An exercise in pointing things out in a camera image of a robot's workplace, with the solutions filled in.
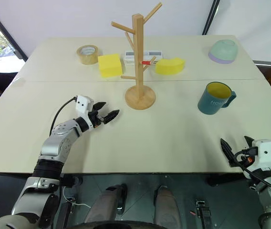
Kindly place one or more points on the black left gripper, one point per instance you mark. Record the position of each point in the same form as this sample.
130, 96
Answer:
95, 119

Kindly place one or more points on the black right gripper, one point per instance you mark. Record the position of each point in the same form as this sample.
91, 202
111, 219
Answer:
241, 158

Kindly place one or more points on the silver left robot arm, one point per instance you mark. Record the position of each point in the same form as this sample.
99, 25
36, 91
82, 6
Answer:
54, 143

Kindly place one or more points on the wooden mug tree stand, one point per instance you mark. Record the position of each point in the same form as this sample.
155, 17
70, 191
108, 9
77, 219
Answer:
138, 71

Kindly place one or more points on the yellow rectangular sponge block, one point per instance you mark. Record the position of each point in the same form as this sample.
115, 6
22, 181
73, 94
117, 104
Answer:
110, 65

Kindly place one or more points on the teal mug with yellow inside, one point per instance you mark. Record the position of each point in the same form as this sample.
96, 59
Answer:
211, 101

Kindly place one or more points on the brown packing tape roll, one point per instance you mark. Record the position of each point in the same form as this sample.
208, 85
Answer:
87, 56

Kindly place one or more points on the red marker tape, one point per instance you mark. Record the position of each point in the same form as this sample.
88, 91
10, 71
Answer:
146, 62

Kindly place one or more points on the white labelled box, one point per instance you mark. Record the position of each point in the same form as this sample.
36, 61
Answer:
154, 54

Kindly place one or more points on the black floor stand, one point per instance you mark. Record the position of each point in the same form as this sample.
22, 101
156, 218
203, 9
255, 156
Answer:
204, 214
66, 211

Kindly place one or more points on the yellow curved sponge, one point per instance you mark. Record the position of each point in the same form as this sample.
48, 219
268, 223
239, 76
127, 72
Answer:
170, 66

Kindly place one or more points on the green and purple bowl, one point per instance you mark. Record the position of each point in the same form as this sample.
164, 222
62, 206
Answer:
223, 52

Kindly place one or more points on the black corner pole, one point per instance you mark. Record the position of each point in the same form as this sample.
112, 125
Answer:
210, 17

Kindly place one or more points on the beige robot torso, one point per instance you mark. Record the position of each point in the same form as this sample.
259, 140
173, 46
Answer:
4, 221

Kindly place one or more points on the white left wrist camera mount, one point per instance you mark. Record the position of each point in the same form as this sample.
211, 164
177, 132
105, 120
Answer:
83, 106

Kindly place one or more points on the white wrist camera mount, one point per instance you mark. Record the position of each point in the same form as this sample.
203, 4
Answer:
83, 106
267, 152

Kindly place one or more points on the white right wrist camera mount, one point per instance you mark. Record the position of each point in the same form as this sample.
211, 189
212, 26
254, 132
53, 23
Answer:
267, 152

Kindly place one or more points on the black window frame bar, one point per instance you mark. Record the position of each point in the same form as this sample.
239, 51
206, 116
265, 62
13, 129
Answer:
4, 28

